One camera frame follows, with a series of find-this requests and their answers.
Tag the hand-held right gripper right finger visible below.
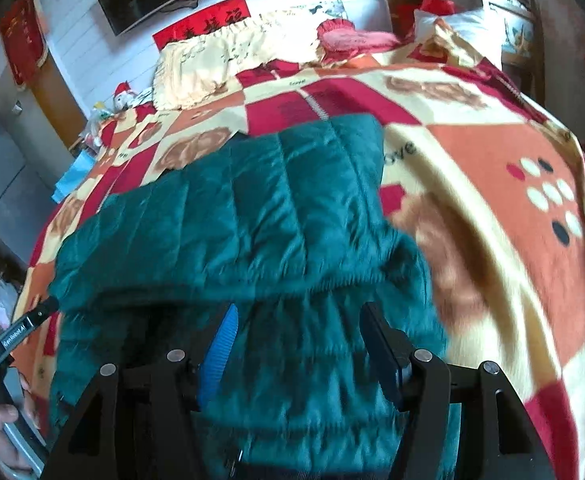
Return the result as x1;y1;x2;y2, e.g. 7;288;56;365
360;301;558;480

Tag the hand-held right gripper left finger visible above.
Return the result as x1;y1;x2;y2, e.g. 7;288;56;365
40;302;240;480

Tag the checkered printed blanket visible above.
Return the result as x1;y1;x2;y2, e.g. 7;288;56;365
10;17;585;480

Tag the white pillow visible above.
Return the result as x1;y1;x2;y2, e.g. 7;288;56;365
413;7;503;68

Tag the santa plush toy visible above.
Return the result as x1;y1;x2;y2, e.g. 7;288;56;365
112;82;140;111

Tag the brown wooden door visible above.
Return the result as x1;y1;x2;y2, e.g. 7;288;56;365
32;60;80;151

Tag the cream fringed cloth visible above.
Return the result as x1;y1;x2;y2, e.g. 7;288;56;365
151;10;333;111

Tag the pink red cushion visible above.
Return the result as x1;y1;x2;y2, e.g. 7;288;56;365
315;17;403;63

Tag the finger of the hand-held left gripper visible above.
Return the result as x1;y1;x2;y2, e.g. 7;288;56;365
22;296;59;330

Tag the person's left hand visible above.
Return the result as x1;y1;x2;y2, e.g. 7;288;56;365
0;374;43;476

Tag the floral printed cloth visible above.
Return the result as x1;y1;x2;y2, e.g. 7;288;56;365
487;0;536;63

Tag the red hanging wall decoration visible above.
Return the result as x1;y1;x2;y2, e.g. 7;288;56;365
0;0;50;91

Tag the teal quilted jacket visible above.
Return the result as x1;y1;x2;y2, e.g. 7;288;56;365
47;112;463;480

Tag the red wall banner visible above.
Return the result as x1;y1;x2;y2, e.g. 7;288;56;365
152;0;250;51

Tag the blue cloth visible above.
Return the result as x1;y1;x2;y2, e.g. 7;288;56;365
52;150;96;201

